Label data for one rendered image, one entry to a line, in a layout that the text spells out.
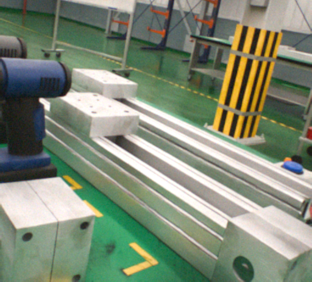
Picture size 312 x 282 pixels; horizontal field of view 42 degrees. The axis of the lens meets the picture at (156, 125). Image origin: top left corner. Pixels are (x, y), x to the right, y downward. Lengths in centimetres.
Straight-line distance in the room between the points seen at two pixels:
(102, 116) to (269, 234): 37
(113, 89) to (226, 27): 946
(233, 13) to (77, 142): 971
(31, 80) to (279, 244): 40
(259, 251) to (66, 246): 22
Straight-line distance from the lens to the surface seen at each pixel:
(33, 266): 47
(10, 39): 87
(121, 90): 107
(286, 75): 941
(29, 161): 67
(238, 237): 52
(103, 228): 63
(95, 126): 74
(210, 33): 1024
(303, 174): 89
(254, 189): 73
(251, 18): 414
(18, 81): 62
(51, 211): 47
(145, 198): 63
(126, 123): 78
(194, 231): 57
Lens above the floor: 111
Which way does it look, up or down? 16 degrees down
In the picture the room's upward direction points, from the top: 11 degrees clockwise
